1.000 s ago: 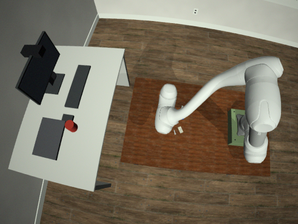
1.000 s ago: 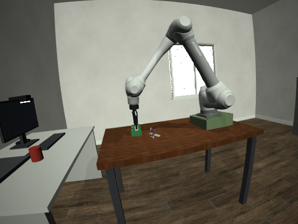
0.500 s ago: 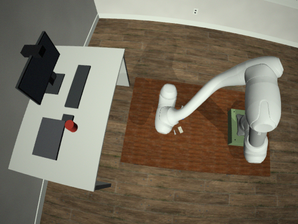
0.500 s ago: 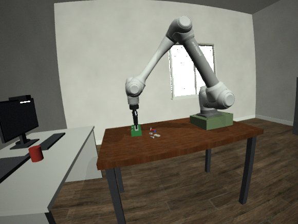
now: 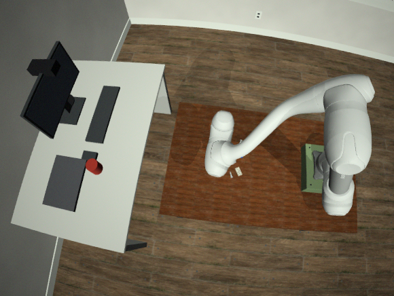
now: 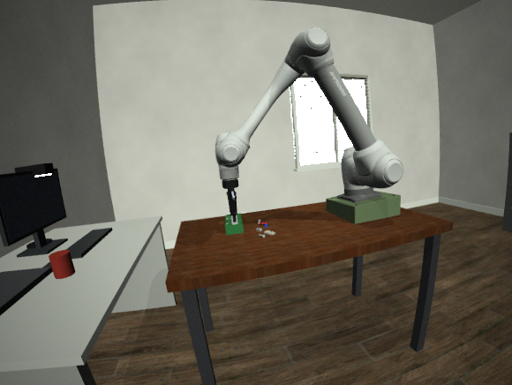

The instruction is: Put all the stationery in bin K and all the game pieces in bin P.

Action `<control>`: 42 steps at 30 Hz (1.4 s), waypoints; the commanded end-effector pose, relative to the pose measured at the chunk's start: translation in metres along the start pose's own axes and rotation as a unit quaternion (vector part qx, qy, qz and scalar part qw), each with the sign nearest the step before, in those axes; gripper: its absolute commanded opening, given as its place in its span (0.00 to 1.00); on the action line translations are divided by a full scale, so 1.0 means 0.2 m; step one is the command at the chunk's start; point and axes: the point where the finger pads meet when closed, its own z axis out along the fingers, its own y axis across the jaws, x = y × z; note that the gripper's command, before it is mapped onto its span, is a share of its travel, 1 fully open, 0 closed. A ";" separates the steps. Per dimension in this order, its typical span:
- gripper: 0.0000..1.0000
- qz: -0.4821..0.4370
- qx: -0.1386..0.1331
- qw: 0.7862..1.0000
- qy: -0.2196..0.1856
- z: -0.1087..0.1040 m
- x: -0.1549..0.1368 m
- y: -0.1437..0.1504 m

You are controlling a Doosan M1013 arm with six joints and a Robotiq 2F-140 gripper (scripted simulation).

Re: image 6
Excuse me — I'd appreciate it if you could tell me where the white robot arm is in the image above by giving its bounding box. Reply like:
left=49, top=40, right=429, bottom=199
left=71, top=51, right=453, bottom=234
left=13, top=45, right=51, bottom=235
left=215, top=27, right=403, bottom=203

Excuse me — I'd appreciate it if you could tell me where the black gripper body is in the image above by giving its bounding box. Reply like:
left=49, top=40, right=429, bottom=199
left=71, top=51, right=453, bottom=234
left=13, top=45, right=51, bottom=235
left=222, top=179, right=238, bottom=196

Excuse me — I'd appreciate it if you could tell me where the green rack of bins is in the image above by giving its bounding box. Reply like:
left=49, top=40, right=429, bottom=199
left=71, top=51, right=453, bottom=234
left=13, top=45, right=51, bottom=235
left=225, top=214, right=244, bottom=235

